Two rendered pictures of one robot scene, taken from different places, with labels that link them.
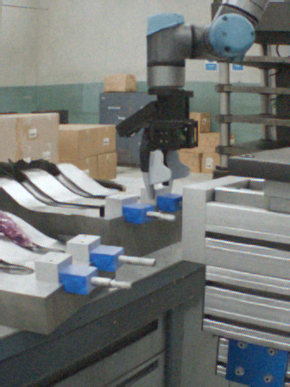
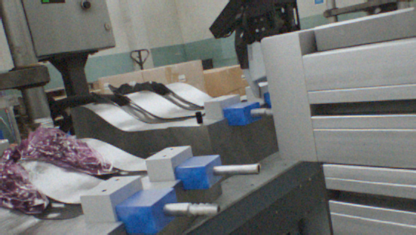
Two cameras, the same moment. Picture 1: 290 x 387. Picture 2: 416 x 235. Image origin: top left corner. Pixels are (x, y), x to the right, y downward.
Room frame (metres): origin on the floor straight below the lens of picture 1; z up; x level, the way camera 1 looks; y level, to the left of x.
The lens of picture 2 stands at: (0.36, -0.05, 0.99)
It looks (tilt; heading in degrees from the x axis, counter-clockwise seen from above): 10 degrees down; 7
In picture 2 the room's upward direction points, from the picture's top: 11 degrees counter-clockwise
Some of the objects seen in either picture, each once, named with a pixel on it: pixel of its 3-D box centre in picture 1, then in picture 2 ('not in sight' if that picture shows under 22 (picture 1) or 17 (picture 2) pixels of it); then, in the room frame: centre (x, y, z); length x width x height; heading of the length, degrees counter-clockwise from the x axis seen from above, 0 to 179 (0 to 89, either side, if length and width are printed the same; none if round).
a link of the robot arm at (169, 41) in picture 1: (167, 40); not in sight; (1.09, -0.04, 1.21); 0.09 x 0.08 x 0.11; 93
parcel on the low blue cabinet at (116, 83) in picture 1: (120, 83); not in sight; (8.59, 0.38, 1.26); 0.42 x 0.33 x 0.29; 56
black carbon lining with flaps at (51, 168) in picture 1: (57, 182); (161, 99); (1.17, 0.19, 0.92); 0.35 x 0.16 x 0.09; 55
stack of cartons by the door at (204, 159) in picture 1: (205, 142); not in sight; (7.88, -0.85, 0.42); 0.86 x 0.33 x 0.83; 56
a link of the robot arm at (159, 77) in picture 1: (167, 78); not in sight; (1.09, -0.04, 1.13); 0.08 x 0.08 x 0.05
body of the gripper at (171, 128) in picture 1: (169, 119); (263, 4); (1.08, -0.05, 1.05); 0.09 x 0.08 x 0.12; 55
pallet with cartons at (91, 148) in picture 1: (53, 160); (204, 98); (6.20, 1.03, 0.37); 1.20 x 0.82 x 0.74; 64
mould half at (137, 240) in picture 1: (55, 203); (165, 122); (1.19, 0.19, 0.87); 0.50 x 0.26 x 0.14; 55
